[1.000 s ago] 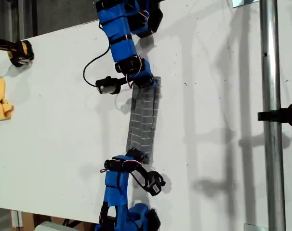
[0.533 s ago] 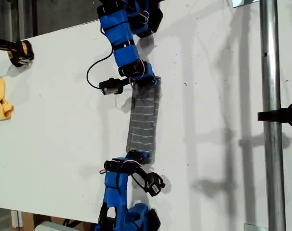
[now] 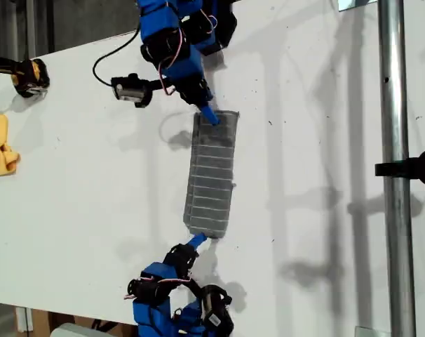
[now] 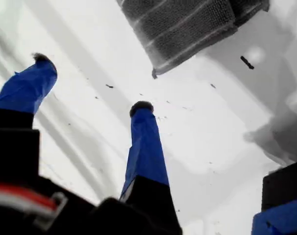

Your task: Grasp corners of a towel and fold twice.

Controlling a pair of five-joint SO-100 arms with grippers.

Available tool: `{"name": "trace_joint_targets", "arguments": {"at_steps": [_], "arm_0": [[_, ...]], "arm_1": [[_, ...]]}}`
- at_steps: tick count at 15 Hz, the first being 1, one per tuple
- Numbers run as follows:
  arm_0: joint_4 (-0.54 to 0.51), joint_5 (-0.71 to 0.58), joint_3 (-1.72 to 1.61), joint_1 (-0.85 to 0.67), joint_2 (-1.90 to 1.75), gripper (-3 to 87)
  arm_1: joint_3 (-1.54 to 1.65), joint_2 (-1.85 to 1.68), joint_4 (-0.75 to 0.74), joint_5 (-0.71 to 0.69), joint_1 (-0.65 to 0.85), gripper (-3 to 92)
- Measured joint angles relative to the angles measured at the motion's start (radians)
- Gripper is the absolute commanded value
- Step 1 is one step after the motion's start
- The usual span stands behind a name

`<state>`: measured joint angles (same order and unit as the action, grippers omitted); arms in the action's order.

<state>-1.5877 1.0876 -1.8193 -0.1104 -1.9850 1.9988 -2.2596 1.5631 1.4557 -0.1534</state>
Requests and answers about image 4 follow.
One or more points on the grey striped towel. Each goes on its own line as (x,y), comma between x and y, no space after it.
(182,31)

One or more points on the small black plastic piece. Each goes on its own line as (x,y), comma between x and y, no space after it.
(247,63)

